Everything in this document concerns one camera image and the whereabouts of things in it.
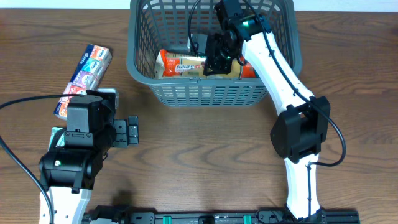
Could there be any orange spaghetti packet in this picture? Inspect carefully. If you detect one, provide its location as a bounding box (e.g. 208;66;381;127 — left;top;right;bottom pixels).
155;49;257;79

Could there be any multicolour tissue multipack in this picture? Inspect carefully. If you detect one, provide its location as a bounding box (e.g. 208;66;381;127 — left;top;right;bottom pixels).
53;43;113;121

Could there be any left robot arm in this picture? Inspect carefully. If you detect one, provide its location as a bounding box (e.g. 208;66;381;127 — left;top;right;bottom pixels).
39;91;139;223

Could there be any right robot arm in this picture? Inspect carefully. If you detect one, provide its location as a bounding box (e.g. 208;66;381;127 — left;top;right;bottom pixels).
204;1;330;220

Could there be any small teal wrapped packet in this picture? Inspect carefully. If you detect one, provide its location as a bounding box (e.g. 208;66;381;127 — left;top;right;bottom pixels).
48;127;66;151

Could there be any grey plastic basket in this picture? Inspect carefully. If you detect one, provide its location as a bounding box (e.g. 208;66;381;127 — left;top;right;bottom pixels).
126;0;303;108

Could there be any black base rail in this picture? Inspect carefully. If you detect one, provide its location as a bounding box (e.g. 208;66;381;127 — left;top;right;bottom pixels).
81;205;361;224

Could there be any right black cable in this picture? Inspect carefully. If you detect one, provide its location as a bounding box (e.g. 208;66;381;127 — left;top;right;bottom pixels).
187;0;347;222

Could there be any black cable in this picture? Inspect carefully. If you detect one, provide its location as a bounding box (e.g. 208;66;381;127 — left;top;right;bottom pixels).
187;0;347;222
0;93;91;224

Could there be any left black cable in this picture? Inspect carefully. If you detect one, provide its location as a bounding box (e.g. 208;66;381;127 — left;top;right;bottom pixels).
0;93;91;224

